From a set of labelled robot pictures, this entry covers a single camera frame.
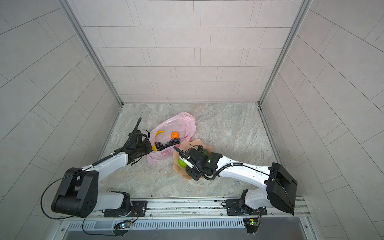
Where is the yellow fake banana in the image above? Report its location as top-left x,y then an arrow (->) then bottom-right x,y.
153,131 -> 164,152

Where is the green fake fruit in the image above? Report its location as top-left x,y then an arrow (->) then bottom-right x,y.
178,159 -> 188,169

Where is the pink scalloped bowl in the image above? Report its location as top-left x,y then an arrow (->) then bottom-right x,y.
172,139 -> 213,180

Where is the orange fake tangerine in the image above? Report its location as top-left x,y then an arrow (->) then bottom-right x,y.
171,132 -> 180,139

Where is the pink plastic bag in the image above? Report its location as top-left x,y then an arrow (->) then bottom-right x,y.
147,112 -> 197,165

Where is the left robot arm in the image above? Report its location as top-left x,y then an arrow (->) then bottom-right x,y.
51,130 -> 153,218

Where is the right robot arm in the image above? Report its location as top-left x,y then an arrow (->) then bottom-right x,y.
174,146 -> 298,215

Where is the dark fake grapes bunch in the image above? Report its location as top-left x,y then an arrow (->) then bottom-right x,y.
154,138 -> 180,152

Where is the white vented grille strip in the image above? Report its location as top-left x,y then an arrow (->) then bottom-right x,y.
67,218 -> 245,232

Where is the right circuit board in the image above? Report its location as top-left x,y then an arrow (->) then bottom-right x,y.
243,219 -> 261,234

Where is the circuit board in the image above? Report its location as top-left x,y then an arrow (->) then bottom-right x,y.
114,221 -> 133,231
243,219 -> 261,234

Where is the left circuit board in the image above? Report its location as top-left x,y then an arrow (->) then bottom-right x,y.
114,221 -> 133,231

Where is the aluminium mounting rail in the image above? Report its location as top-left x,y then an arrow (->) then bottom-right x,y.
59,196 -> 311,221

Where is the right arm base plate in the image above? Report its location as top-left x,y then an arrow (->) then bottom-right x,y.
222,199 -> 268,217

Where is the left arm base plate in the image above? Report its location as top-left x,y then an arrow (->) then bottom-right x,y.
102,201 -> 148,218

